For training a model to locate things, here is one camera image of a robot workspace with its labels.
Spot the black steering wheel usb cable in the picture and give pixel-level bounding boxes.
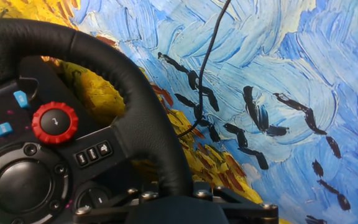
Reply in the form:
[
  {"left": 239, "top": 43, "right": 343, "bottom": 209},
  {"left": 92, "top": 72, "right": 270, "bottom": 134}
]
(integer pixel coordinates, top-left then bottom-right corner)
[{"left": 177, "top": 0, "right": 232, "bottom": 139}]

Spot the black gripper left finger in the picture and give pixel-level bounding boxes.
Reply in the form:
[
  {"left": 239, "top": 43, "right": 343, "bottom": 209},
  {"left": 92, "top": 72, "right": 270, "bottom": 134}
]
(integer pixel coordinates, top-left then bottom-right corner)
[{"left": 72, "top": 183, "right": 162, "bottom": 224}]

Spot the painted wheat field mat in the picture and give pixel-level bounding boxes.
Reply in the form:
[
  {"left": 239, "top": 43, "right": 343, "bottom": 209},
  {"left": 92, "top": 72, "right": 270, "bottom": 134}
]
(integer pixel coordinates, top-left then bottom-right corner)
[{"left": 0, "top": 0, "right": 358, "bottom": 224}]

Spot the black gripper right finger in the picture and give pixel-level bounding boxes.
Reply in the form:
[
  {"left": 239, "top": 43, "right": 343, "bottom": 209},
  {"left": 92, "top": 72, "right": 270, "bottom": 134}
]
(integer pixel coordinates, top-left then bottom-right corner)
[{"left": 193, "top": 182, "right": 280, "bottom": 224}]

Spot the black racing steering wheel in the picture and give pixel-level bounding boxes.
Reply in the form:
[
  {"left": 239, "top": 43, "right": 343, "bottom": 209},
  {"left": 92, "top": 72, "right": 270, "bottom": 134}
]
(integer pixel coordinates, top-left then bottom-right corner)
[{"left": 0, "top": 17, "right": 195, "bottom": 224}]

